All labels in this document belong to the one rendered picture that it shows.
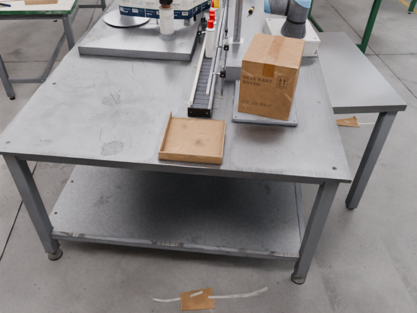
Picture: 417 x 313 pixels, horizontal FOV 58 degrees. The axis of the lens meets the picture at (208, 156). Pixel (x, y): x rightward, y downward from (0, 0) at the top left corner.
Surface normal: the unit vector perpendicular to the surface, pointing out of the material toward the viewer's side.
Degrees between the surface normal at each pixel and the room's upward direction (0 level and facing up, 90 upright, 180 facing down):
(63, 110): 0
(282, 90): 90
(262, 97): 90
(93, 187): 2
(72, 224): 0
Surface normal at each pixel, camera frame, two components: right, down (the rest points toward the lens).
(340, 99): 0.02, -0.75
